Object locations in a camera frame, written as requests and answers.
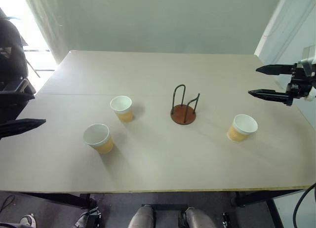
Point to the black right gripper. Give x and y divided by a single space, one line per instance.
298 86

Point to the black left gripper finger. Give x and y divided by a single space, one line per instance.
14 102
19 126

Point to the yellow ribbed paper cup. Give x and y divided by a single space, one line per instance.
97 136
121 107
244 126

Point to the black office chair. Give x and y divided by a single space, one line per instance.
10 52

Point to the white sheer curtain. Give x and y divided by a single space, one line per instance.
47 23

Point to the black metal table leg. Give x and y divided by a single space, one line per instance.
261 197
64 199

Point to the white sneaker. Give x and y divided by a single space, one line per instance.
27 220

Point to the black metal clamp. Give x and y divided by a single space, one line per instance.
93 212

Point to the grey rounded shape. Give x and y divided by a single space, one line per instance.
198 219
142 218

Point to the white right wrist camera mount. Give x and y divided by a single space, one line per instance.
307 65

